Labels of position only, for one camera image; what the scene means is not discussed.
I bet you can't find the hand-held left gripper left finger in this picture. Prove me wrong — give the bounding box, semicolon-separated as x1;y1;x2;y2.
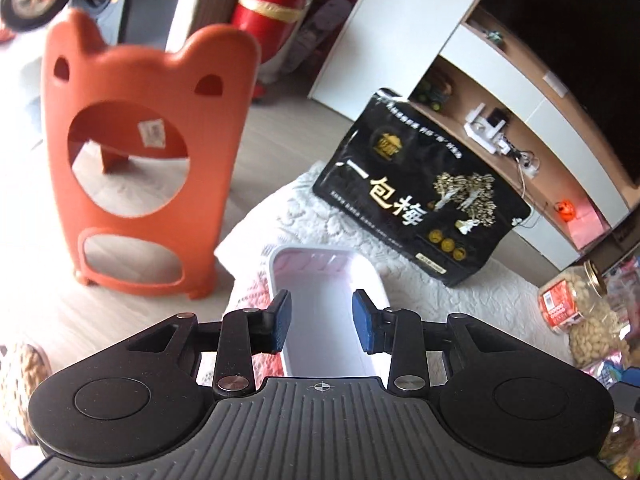
125;289;293;396

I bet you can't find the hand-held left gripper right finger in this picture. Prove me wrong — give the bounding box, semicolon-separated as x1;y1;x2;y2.
351;289;518;393

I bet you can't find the white plastic container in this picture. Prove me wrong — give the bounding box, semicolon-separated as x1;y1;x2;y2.
266;245;391;378

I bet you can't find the white lace tablecloth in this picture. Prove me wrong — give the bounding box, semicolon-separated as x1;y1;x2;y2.
192;160;576;391

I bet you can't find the black snack bag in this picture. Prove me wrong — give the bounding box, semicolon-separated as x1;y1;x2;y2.
312;89;532;288

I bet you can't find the orange plastic chair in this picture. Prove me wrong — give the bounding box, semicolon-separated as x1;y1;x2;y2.
40;10;262;302

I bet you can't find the peanut jar with red label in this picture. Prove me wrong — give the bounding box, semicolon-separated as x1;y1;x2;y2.
537;260;632;370

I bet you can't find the white router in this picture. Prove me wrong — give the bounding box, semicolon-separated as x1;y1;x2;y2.
462;102;510;155

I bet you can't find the orange pumpkin toy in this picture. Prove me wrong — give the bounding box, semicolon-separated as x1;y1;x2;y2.
552;200;577;225

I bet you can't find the green toy tractor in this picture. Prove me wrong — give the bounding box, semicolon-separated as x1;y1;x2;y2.
416;76;455;112

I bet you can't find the pink paper bag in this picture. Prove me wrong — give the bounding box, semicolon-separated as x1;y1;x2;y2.
569;199;612;252

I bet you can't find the white wooden tv cabinet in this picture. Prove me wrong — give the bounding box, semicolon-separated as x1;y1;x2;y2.
307;0;640;272

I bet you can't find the brown blurred basket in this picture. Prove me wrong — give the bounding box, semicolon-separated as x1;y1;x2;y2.
0;342;53;448

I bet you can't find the skateboard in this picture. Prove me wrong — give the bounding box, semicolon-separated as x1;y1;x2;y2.
284;0;352;77

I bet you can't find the red drum-shaped container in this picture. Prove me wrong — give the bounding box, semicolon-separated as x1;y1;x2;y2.
231;0;307;68

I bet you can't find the black television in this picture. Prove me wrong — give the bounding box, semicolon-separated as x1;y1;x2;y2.
475;0;640;188

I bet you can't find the white power adapter with cable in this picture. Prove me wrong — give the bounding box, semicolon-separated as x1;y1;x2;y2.
500;136;543;206

